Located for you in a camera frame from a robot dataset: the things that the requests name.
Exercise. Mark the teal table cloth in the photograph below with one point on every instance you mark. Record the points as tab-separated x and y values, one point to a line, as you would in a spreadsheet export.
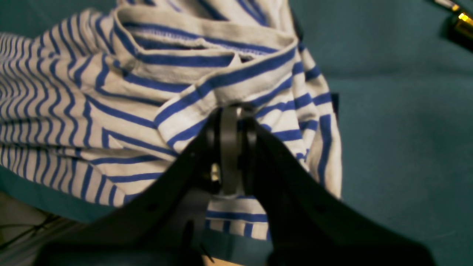
404	114

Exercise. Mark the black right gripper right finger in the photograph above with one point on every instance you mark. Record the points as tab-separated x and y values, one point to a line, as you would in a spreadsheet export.
308	226

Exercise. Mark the blue white striped T-shirt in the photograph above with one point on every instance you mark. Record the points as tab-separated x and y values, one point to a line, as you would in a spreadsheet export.
100	105

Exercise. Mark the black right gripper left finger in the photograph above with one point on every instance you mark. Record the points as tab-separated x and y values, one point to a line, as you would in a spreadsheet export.
163	225

